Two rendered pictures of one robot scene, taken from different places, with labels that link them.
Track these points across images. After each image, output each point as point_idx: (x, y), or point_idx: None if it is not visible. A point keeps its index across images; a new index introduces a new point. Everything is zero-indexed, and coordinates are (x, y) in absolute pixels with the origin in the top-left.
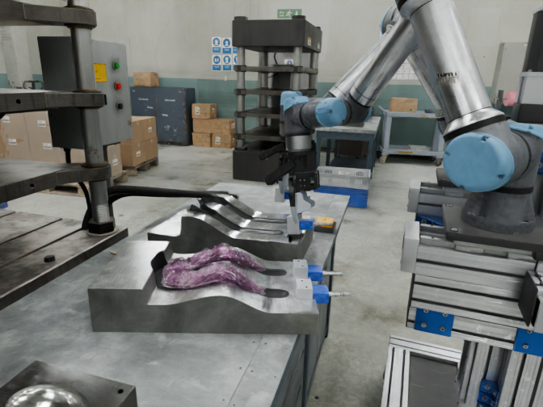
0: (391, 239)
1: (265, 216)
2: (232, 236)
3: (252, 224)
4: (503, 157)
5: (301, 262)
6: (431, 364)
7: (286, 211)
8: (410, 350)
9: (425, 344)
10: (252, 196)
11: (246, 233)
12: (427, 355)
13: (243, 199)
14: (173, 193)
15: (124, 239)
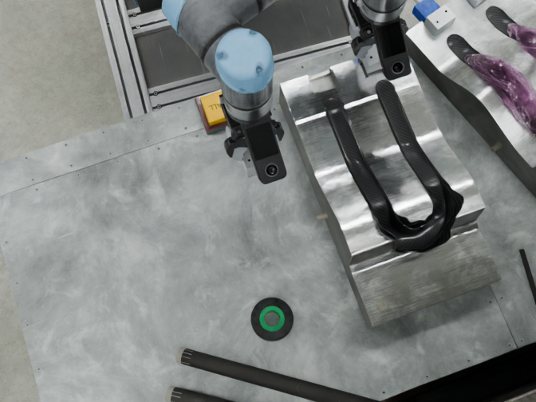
0: None
1: (328, 153)
2: (439, 135)
3: (375, 146)
4: None
5: (439, 16)
6: (151, 62)
7: (180, 216)
8: (146, 88)
9: (119, 76)
10: (131, 346)
11: (414, 126)
12: (141, 68)
13: (167, 345)
14: (353, 394)
15: (498, 352)
